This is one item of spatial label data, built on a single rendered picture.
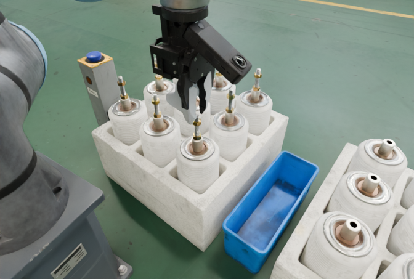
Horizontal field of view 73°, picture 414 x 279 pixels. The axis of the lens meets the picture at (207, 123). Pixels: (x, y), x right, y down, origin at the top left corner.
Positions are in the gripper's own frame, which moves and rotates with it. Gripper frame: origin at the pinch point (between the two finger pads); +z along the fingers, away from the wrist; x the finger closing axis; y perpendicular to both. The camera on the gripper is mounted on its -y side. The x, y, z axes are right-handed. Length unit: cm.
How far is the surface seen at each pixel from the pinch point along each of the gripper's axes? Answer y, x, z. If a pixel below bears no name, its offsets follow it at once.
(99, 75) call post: 37.4, -6.6, 6.2
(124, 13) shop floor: 133, -106, 35
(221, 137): -1.4, -7.0, 10.9
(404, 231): -39.7, -4.6, 12.5
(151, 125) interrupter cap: 13.8, -0.3, 9.3
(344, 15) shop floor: 0, -183, 35
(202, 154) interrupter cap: -1.4, 1.2, 9.2
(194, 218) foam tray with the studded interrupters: -3.9, 8.3, 21.6
